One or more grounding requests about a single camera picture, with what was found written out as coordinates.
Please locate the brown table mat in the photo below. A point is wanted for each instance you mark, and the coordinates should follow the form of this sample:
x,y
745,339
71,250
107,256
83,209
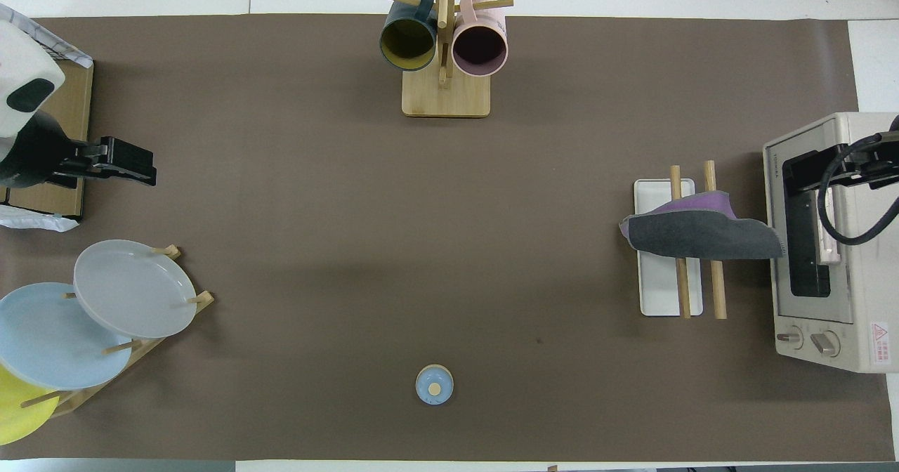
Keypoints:
x,y
421,247

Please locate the blue jar with wooden knob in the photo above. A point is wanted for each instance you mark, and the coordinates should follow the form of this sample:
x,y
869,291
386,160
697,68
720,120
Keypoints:
x,y
434,385

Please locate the beige toaster oven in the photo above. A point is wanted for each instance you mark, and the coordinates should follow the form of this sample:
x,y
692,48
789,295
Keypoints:
x,y
864,303

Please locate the pink mug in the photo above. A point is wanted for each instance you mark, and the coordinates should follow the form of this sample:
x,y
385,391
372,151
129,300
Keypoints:
x,y
480,47

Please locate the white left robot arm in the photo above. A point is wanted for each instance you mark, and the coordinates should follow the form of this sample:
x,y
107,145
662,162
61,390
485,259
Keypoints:
x,y
21,57

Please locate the wooden mug tree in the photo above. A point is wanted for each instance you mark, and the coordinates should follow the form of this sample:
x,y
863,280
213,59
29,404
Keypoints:
x,y
446,96

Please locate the dark teal mug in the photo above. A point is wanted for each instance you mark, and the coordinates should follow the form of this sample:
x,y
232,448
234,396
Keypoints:
x,y
407,40

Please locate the wooden plate rack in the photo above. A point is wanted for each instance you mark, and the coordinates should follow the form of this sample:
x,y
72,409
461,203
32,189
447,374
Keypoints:
x,y
151,345

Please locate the purple and grey towel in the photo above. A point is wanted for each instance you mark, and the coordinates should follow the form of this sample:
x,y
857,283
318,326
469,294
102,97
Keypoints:
x,y
702,237

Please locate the yellow plate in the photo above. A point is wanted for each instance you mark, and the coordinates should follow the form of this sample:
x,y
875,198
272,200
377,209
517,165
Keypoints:
x,y
17,416

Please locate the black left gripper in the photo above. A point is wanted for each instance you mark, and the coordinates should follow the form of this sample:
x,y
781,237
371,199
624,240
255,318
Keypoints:
x,y
31,152

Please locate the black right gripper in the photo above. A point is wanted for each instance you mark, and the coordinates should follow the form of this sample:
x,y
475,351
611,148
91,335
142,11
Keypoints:
x,y
888,163

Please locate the light blue plate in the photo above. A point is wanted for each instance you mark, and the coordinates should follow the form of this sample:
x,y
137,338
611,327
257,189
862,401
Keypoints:
x,y
49,338

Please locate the grey plate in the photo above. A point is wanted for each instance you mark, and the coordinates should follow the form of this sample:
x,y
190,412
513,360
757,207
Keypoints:
x,y
133,289

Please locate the marble pattern panel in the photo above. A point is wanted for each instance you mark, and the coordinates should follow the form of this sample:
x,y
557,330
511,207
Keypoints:
x,y
35,221
74,55

